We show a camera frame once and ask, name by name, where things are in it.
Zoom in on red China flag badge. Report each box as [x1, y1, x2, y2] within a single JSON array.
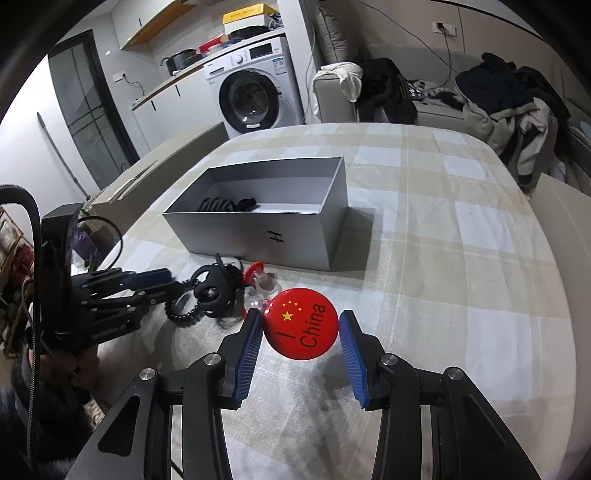
[[263, 288, 339, 360]]

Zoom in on clear ring with red top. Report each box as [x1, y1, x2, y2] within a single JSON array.
[[242, 261, 283, 310]]

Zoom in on black garment on sofa arm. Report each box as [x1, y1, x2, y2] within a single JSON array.
[[356, 58, 418, 125]]

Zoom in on white cloth on sofa arm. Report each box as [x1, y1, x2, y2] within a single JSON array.
[[313, 62, 363, 103]]

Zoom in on left hand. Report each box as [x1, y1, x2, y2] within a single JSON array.
[[37, 347, 100, 390]]

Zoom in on purple plastic bag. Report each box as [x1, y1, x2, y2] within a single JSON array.
[[73, 228, 97, 264]]

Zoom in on checkered bed cover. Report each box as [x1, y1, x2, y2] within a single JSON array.
[[119, 124, 576, 479]]

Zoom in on black ribbed item in box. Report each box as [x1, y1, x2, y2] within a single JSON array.
[[197, 197, 257, 213]]

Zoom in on grey cardboard box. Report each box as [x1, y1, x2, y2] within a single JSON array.
[[163, 157, 349, 271]]

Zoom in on dark glass door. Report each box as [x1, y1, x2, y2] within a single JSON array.
[[48, 30, 139, 189]]

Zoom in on white kitchen cabinets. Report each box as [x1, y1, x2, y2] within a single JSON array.
[[133, 69, 221, 149]]

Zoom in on black cooking pot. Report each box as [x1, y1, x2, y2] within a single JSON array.
[[160, 49, 202, 76]]

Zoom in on white washing machine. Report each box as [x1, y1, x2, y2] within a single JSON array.
[[204, 35, 304, 138]]

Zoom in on pile of clothes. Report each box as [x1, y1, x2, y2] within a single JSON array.
[[455, 52, 570, 190]]

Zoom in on grey sofa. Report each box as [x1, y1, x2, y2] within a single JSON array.
[[312, 43, 590, 172]]

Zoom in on grey striped pillow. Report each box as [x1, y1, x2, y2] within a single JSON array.
[[315, 6, 360, 64]]

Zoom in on yellow box on washer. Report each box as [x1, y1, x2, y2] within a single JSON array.
[[222, 3, 280, 25]]

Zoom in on wall power socket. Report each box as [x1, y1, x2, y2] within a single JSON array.
[[432, 22, 457, 37]]

